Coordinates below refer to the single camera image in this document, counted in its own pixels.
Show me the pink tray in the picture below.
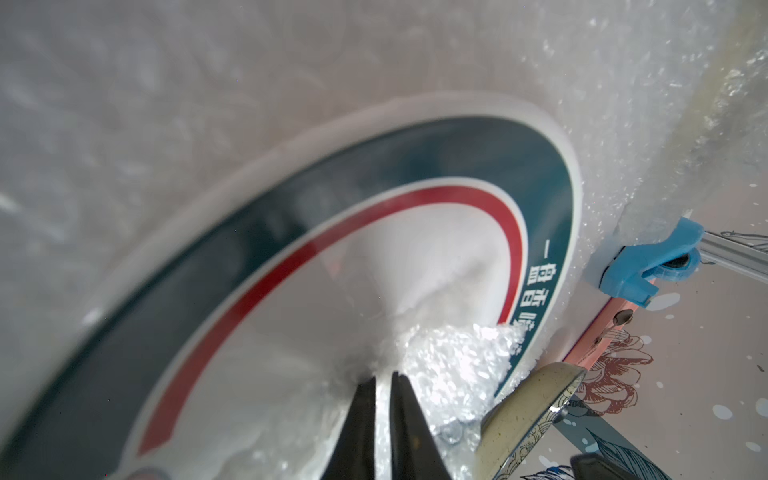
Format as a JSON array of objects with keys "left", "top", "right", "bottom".
[{"left": 564, "top": 298, "right": 639, "bottom": 370}]

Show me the black spoon on tray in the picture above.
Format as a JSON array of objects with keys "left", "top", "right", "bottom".
[{"left": 612, "top": 309, "right": 634, "bottom": 327}]

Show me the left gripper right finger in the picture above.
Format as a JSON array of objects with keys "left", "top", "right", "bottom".
[{"left": 389, "top": 371, "right": 451, "bottom": 480}]

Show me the black ladle spoon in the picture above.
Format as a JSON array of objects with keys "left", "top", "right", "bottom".
[{"left": 570, "top": 454, "right": 638, "bottom": 480}]

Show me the white plate dark rim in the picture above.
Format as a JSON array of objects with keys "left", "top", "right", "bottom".
[{"left": 1, "top": 92, "right": 582, "bottom": 479}]

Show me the speckled cream plate dark rim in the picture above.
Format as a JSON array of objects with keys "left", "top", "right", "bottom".
[{"left": 473, "top": 362, "right": 587, "bottom": 479}]

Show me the clear bubble wrap sheet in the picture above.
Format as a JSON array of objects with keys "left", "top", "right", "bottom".
[
  {"left": 1, "top": 1, "right": 741, "bottom": 479},
  {"left": 615, "top": 1, "right": 767, "bottom": 246}
]

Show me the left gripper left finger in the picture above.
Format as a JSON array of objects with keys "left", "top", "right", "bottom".
[{"left": 321, "top": 377, "right": 376, "bottom": 480}]

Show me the blue tape dispenser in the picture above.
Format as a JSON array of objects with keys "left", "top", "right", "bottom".
[{"left": 599, "top": 217, "right": 705, "bottom": 308}]

